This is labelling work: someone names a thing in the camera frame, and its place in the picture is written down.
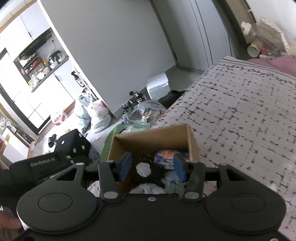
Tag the patterned bed cover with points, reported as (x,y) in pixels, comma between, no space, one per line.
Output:
(242,116)

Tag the blue tissue pack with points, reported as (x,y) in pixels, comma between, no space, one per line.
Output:
(165,158)

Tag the cardboard box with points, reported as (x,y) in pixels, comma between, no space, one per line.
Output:
(145,144)

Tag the clear plastic bag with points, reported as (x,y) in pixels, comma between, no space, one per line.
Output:
(145,113)

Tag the green cartoon mat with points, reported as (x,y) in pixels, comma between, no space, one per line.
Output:
(108,141)

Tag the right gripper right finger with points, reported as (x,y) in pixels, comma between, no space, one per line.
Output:
(193,174)

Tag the paper cup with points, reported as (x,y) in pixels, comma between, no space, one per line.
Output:
(254,50)

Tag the dark framed board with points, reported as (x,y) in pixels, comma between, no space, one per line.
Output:
(232,14)

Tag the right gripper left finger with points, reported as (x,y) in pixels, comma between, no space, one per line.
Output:
(110,172)

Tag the pink pillow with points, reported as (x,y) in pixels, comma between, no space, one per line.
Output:
(285,64)

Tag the black clothes pile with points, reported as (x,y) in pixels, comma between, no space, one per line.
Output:
(172,96)

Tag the grey plush toy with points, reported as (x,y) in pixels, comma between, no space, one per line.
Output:
(170,184)

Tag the white plastic bag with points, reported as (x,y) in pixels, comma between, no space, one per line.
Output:
(100,117)

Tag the person left hand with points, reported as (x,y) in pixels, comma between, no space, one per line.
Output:
(9,222)

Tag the black sock bundle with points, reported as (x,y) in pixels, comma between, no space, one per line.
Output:
(145,172)

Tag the large clear plastic bottle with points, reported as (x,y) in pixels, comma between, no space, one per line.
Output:
(267,34)

